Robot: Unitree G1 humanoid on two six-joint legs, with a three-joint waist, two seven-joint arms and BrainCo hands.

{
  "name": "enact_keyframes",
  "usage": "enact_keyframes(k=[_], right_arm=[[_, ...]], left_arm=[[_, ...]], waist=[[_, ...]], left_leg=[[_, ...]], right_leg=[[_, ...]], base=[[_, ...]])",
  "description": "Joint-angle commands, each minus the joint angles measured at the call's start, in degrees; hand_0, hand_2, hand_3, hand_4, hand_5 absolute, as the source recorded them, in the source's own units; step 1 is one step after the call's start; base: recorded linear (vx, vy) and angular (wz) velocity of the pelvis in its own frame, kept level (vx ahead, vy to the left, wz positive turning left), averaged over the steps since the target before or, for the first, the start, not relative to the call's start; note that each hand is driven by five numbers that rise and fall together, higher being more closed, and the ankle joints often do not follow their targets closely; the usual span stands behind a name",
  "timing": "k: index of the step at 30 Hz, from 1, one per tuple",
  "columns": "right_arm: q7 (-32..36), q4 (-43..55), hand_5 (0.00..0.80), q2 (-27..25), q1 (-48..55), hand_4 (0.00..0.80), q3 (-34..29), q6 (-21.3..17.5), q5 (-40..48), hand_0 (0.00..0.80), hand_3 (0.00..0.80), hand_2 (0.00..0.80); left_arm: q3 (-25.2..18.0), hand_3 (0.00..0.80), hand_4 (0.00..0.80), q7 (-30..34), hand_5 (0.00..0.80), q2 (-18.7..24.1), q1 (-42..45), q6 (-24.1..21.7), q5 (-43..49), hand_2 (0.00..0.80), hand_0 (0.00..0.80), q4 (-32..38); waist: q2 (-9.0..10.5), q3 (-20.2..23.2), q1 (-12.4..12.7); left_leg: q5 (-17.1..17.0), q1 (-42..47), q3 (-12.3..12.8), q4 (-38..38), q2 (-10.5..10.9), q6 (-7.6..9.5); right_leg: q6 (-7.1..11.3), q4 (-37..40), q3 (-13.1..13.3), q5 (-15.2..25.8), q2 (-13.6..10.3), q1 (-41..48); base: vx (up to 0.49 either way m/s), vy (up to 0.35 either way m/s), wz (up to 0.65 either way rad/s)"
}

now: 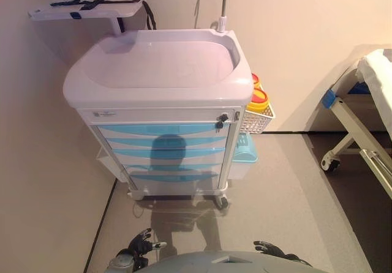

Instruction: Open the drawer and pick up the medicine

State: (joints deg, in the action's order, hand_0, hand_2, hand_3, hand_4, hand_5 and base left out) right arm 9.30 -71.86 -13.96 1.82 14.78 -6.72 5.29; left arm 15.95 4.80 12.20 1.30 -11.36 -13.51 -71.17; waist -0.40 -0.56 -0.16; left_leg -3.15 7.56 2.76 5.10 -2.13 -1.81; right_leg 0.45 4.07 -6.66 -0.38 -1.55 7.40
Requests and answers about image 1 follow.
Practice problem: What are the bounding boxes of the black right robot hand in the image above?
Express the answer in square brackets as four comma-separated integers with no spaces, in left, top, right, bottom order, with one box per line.
[253,240,295,260]

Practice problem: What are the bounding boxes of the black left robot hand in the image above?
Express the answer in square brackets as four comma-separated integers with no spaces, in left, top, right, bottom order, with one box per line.
[127,228,168,260]

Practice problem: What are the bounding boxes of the grey robot torso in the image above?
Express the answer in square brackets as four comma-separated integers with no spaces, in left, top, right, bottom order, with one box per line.
[139,250,333,273]

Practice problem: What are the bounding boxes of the white cart side bin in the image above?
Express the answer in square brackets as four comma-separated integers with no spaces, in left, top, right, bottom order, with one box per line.
[96,149,129,184]

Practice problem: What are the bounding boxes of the waste bin with blue lid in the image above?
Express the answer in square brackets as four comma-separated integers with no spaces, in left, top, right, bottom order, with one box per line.
[228,132,260,181]

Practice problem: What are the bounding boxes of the white perforated basket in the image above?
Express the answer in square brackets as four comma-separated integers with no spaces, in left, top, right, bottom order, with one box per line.
[238,103,276,135]

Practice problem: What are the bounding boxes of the black cart keys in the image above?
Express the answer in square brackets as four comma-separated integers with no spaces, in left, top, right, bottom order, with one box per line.
[216,113,230,133]

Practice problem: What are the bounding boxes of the blue bed corner bumper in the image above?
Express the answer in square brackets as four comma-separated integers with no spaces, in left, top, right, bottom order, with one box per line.
[321,89,337,109]

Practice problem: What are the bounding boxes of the white medical cart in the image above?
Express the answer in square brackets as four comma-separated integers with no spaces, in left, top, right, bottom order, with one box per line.
[62,29,254,209]

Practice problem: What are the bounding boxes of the white bed mattress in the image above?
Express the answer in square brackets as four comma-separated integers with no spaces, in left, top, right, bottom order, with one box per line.
[356,48,392,133]

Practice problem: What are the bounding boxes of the white side shelf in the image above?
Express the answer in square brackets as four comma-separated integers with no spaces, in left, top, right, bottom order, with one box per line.
[29,0,145,36]

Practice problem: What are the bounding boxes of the metal IV pole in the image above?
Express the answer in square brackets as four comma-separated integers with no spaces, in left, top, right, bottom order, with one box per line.
[217,0,229,34]

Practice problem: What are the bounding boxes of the white hospital bed frame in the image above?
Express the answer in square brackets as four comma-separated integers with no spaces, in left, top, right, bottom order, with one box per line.
[320,55,392,200]

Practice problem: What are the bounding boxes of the black strap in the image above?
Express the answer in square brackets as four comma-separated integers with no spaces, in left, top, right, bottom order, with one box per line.
[50,0,157,31]

